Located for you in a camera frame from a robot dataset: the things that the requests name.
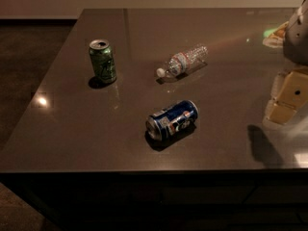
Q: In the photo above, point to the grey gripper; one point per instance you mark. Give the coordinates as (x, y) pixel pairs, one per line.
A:
(296, 38)

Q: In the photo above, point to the blue pepsi can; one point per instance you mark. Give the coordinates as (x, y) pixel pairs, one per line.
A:
(169, 121)

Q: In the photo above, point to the green soda can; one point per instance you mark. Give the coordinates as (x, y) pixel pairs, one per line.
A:
(102, 60)

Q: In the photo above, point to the clear plastic water bottle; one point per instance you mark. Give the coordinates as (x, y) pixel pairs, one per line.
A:
(184, 61)

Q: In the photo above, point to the dark cabinet drawers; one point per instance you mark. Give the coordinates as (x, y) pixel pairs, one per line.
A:
(166, 202)

